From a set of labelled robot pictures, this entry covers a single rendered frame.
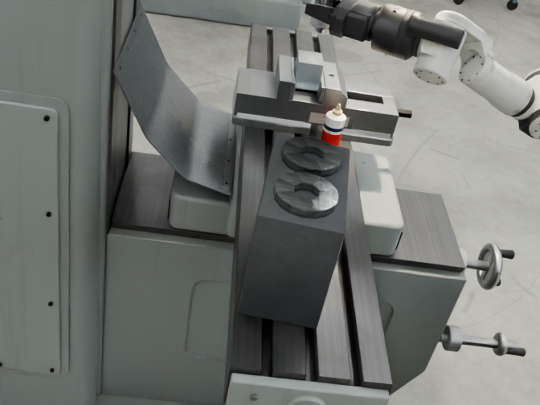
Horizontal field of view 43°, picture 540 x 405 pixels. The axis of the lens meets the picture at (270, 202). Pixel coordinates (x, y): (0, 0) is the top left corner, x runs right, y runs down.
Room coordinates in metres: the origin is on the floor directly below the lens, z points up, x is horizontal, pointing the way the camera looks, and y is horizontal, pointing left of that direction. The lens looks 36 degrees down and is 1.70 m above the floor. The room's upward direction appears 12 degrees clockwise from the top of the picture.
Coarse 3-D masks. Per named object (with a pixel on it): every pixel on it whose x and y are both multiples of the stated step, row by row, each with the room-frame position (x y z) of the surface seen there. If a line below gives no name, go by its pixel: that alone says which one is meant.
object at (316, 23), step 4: (316, 0) 1.27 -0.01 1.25; (320, 0) 1.26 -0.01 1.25; (324, 0) 1.26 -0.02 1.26; (328, 0) 1.26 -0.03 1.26; (332, 0) 1.26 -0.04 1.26; (336, 0) 1.26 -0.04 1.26; (340, 0) 1.28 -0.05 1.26; (320, 4) 1.26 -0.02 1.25; (324, 4) 1.26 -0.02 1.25; (328, 4) 1.26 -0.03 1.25; (332, 4) 1.26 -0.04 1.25; (336, 4) 1.27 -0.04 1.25; (312, 20) 1.27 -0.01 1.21; (316, 20) 1.26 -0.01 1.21; (312, 24) 1.27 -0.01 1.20; (316, 24) 1.26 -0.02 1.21; (320, 24) 1.26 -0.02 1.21; (324, 24) 1.26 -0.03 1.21; (320, 28) 1.26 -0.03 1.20; (324, 28) 1.26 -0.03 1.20; (328, 28) 1.26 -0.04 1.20
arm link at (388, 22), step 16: (352, 0) 1.28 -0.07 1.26; (336, 16) 1.21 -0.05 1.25; (352, 16) 1.22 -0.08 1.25; (368, 16) 1.22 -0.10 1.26; (384, 16) 1.22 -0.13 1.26; (400, 16) 1.21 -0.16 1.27; (336, 32) 1.21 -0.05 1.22; (352, 32) 1.22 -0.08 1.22; (368, 32) 1.22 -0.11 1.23; (384, 32) 1.20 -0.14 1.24; (384, 48) 1.20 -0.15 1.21
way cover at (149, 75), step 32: (128, 64) 1.16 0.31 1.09; (160, 64) 1.35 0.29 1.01; (128, 96) 1.09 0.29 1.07; (160, 96) 1.26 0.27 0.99; (192, 96) 1.40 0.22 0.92; (192, 128) 1.28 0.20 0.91; (224, 128) 1.35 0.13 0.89; (192, 160) 1.17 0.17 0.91; (224, 160) 1.22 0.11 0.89; (224, 192) 1.11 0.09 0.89
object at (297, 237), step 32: (288, 160) 0.85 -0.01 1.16; (320, 160) 0.87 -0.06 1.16; (288, 192) 0.77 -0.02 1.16; (320, 192) 0.78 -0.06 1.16; (256, 224) 0.72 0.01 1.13; (288, 224) 0.72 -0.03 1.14; (320, 224) 0.73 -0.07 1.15; (256, 256) 0.72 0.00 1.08; (288, 256) 0.72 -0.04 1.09; (320, 256) 0.72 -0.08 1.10; (256, 288) 0.72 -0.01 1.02; (288, 288) 0.72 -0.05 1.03; (320, 288) 0.72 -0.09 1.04; (288, 320) 0.72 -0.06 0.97
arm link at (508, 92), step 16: (496, 64) 1.23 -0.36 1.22; (496, 80) 1.21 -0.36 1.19; (512, 80) 1.23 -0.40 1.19; (528, 80) 1.29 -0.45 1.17; (496, 96) 1.21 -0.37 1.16; (512, 96) 1.21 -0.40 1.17; (528, 96) 1.23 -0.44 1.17; (512, 112) 1.22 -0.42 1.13; (528, 112) 1.22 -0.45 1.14; (528, 128) 1.21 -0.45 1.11
